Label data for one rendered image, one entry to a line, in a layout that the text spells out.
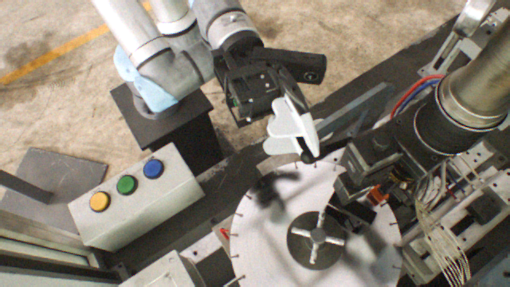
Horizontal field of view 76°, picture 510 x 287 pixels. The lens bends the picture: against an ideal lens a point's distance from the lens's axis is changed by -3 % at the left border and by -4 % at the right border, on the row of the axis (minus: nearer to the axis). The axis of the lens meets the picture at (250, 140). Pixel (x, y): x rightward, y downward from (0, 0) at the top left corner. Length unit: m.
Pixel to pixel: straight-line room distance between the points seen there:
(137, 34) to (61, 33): 2.04
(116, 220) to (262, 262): 0.34
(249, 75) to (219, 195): 0.51
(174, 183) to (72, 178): 1.24
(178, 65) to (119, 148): 1.37
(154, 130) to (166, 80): 0.44
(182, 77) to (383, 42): 1.76
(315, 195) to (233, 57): 0.34
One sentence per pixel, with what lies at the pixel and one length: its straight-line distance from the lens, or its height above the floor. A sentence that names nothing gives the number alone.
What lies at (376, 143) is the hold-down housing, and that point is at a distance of 0.41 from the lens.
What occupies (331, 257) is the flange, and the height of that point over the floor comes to 0.96.
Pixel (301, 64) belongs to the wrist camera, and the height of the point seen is 1.22.
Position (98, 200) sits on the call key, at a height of 0.91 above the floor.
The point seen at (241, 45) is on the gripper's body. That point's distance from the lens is 0.52.
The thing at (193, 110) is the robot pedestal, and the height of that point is 0.75.
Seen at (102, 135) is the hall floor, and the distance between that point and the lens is 2.05.
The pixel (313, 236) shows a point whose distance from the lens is 0.64.
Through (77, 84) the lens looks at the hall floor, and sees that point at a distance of 2.31.
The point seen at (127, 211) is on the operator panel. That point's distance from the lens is 0.82.
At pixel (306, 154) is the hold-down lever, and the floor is 1.22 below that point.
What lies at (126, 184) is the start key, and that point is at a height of 0.91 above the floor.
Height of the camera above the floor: 1.63
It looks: 65 degrees down
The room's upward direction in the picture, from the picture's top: 9 degrees counter-clockwise
